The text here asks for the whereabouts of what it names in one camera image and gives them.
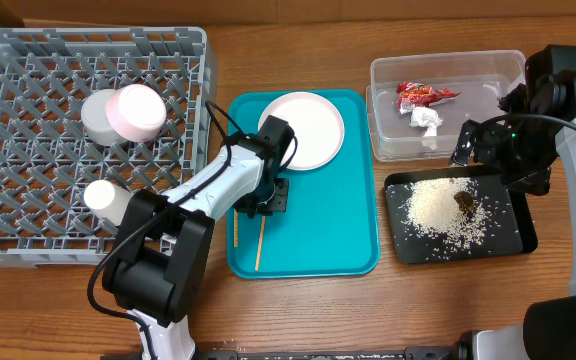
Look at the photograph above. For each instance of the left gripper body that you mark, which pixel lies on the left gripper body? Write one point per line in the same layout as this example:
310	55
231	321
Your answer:
268	198

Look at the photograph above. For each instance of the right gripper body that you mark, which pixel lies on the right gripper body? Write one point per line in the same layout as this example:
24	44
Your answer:
475	145

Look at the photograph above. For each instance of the white tissue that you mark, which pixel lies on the white tissue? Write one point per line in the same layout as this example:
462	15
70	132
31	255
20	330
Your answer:
429	119

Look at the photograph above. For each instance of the red snack wrapper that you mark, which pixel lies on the red snack wrapper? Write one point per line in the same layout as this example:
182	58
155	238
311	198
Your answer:
412	95

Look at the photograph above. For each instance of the brown food scrap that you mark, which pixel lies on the brown food scrap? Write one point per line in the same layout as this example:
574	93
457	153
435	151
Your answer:
465	201

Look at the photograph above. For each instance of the large white plate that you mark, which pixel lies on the large white plate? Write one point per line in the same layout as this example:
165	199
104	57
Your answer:
317	124

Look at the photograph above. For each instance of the white rice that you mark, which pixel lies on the white rice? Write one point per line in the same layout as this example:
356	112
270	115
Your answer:
431	217

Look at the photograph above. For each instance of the small pink bowl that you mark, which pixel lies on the small pink bowl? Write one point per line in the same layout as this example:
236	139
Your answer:
136	112

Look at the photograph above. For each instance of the white cup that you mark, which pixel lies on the white cup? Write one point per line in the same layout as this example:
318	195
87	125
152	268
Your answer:
107	200

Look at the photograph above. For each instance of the grey shallow bowl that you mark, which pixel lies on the grey shallow bowl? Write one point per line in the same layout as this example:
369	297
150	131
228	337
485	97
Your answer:
95	121

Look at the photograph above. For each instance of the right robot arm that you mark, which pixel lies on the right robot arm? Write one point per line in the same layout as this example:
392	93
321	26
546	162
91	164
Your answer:
548	330

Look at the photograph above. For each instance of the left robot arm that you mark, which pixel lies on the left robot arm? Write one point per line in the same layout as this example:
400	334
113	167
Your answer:
158	261

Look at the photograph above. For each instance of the clear plastic waste bin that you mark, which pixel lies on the clear plastic waste bin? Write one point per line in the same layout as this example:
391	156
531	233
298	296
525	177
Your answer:
479	78

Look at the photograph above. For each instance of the black food waste tray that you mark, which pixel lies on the black food waste tray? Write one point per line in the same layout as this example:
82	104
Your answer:
516	236

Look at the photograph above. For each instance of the teal serving tray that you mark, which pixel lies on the teal serving tray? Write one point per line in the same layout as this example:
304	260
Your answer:
330	226

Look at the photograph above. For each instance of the grey plastic dish rack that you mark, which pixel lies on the grey plastic dish rack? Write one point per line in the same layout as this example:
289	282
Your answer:
46	156

